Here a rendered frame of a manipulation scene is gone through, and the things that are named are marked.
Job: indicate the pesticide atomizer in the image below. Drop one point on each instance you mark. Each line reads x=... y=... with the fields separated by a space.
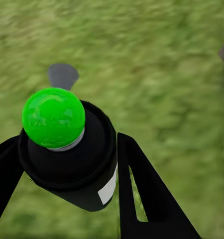
x=68 y=146

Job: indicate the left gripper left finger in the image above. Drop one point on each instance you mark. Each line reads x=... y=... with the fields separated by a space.
x=11 y=170

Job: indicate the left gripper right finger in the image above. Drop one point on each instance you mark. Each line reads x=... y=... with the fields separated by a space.
x=166 y=220

